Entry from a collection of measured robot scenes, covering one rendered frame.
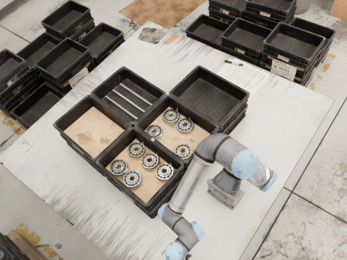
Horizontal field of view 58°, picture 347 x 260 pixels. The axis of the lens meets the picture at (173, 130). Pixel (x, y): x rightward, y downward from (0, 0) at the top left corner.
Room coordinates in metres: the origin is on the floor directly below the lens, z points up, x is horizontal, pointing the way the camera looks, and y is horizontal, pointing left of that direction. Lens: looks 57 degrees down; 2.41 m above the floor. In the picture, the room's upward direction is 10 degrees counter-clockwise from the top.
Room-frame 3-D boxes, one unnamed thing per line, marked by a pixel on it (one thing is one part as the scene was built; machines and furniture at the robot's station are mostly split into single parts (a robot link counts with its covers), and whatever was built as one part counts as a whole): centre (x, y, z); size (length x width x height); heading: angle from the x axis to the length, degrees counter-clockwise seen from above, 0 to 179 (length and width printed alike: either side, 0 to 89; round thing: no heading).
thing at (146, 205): (0.81, 0.21, 0.92); 0.40 x 0.30 x 0.02; 40
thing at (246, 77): (1.48, -0.56, 0.70); 0.33 x 0.23 x 0.01; 44
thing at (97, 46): (2.42, 0.54, 0.31); 0.40 x 0.30 x 0.34; 134
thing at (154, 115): (1.00, -0.02, 0.87); 0.40 x 0.30 x 0.11; 40
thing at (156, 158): (0.85, 0.16, 0.86); 0.10 x 0.10 x 0.01
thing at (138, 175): (0.76, 0.27, 0.86); 0.10 x 0.10 x 0.01
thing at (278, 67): (1.71, -0.99, 0.41); 0.31 x 0.02 x 0.16; 44
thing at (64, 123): (1.11, 0.47, 0.87); 0.40 x 0.30 x 0.11; 40
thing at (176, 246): (0.29, 0.09, 1.05); 0.09 x 0.08 x 0.11; 126
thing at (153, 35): (2.08, 0.04, 0.71); 0.22 x 0.19 x 0.01; 44
